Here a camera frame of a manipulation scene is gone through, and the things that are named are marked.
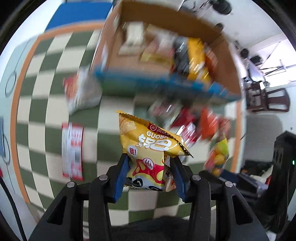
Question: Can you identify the colourful gumball candy bag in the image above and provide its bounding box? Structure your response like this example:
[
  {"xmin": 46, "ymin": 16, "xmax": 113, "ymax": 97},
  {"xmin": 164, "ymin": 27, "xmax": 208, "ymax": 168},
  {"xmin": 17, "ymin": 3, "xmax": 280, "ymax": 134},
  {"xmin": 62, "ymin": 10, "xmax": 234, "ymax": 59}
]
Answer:
[{"xmin": 204, "ymin": 135, "xmax": 229, "ymax": 177}]

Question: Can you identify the red white long snack packet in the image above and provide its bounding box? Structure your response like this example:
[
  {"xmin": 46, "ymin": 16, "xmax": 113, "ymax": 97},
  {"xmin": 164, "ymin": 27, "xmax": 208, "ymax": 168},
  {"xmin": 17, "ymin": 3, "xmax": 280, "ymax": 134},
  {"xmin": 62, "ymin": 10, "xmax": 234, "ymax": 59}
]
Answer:
[{"xmin": 61, "ymin": 123, "xmax": 84, "ymax": 181}]

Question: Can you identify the orange triangular snack bag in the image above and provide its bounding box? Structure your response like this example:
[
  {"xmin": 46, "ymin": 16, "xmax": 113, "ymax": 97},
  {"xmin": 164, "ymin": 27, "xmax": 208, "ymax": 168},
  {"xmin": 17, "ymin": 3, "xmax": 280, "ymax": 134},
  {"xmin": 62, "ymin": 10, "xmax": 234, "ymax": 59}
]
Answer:
[{"xmin": 200, "ymin": 108, "xmax": 219, "ymax": 140}]

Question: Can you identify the yellow panda chips bag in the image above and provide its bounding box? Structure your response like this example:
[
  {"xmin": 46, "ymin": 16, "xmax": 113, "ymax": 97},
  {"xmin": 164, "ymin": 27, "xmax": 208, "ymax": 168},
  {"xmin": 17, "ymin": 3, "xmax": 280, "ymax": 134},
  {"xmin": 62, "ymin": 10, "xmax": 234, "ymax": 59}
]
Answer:
[{"xmin": 117, "ymin": 111, "xmax": 191, "ymax": 192}]

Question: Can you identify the small red snack bag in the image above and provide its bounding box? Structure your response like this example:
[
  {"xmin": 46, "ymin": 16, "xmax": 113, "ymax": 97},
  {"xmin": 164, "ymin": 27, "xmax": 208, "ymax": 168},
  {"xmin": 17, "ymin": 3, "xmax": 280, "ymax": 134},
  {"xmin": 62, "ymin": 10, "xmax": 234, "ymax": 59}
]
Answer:
[{"xmin": 170, "ymin": 108, "xmax": 197, "ymax": 128}]

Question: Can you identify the white snack bag with portrait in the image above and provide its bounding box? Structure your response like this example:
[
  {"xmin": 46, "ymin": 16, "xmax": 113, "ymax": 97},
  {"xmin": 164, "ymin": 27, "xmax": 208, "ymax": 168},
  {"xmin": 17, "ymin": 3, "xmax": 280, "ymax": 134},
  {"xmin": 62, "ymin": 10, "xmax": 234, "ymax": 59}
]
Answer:
[{"xmin": 148, "ymin": 100, "xmax": 182, "ymax": 126}]

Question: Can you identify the white pizza snack bag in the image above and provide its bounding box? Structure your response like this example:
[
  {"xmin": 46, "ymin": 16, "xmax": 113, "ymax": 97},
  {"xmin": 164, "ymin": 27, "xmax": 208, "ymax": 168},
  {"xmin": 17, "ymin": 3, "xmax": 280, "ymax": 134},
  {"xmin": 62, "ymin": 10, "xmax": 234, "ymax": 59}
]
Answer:
[{"xmin": 63, "ymin": 65, "xmax": 102, "ymax": 115}]

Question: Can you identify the yellow beige snack bag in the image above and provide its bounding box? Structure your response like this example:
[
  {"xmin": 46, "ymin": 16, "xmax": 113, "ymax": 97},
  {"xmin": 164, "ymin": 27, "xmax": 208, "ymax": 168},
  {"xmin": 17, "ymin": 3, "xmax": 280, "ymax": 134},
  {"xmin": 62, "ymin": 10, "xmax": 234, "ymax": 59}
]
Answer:
[{"xmin": 140, "ymin": 24, "xmax": 177, "ymax": 68}]

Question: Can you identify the small cream carton box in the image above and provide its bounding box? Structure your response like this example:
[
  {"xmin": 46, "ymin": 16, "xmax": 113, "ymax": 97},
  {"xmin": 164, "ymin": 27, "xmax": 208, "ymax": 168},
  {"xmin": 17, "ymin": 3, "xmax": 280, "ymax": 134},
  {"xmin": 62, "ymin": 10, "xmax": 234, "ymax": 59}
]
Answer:
[{"xmin": 118, "ymin": 22, "xmax": 145, "ymax": 56}]

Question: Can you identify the brown red snack bag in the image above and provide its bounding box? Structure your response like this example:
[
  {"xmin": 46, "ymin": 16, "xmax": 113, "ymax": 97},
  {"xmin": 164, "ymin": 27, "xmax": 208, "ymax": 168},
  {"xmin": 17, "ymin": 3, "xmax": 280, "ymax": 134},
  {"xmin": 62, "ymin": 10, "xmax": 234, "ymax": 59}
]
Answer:
[{"xmin": 218, "ymin": 117, "xmax": 231, "ymax": 139}]

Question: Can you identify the red white clear snack packet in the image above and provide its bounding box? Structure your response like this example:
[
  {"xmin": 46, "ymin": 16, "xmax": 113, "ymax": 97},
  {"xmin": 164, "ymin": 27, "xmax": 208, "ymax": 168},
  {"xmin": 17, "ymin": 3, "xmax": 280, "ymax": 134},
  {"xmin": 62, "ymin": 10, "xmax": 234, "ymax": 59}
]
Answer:
[{"xmin": 176, "ymin": 123, "xmax": 201, "ymax": 149}]

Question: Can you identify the blue smartphone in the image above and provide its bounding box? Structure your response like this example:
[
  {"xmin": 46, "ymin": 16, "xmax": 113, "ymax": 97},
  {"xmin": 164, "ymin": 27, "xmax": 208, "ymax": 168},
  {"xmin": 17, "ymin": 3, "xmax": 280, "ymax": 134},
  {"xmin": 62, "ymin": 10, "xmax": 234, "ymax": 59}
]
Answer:
[{"xmin": 0, "ymin": 117, "xmax": 5, "ymax": 157}]

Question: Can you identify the dark wooden chair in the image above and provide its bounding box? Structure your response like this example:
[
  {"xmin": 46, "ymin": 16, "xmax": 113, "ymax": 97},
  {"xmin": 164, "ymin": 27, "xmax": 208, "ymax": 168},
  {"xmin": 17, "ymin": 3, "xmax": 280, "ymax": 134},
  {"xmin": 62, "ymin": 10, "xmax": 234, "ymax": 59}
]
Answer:
[{"xmin": 245, "ymin": 82, "xmax": 290, "ymax": 113}]

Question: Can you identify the green checkered table mat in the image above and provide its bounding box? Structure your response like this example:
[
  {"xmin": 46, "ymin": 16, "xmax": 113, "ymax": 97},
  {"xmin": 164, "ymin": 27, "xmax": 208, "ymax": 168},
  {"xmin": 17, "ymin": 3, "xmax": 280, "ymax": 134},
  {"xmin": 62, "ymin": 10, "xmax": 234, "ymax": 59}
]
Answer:
[{"xmin": 10, "ymin": 23, "xmax": 147, "ymax": 214}]

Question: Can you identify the cardboard box with blue front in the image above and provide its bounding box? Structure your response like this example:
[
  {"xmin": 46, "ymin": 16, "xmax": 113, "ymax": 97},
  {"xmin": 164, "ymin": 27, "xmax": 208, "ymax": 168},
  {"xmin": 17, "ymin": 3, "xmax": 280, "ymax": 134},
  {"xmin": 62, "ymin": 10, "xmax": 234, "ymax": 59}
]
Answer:
[{"xmin": 91, "ymin": 1, "xmax": 241, "ymax": 102}]

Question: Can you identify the blue cushion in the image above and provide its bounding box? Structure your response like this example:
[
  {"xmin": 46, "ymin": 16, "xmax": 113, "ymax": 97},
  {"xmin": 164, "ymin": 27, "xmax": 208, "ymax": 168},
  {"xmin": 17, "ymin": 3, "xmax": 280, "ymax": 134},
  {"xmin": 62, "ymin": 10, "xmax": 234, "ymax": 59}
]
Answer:
[{"xmin": 46, "ymin": 1, "xmax": 113, "ymax": 31}]

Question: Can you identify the black hair tie ring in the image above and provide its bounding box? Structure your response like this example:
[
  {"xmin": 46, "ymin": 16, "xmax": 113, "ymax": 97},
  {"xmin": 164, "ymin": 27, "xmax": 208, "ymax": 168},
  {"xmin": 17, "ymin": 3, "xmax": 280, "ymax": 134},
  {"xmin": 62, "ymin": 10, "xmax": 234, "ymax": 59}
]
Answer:
[{"xmin": 4, "ymin": 71, "xmax": 17, "ymax": 98}]

